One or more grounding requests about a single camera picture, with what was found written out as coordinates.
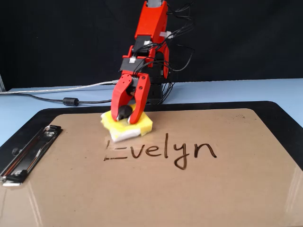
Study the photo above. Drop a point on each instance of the silver metal clipboard clip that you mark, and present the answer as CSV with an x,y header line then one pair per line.
x,y
30,151

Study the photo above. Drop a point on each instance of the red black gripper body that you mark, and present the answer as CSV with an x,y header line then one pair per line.
x,y
137,65

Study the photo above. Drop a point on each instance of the brown clipboard board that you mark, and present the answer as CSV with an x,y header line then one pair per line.
x,y
165,189

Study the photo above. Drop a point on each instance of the yellow sponge with black knob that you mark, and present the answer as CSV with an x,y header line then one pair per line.
x,y
143,125

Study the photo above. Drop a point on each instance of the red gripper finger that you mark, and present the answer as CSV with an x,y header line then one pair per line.
x,y
142,94
118,94

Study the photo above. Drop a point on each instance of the black backdrop cloth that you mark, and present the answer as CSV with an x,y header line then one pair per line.
x,y
47,35

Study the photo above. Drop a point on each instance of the black rectangular mat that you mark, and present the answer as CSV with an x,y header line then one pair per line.
x,y
279,111

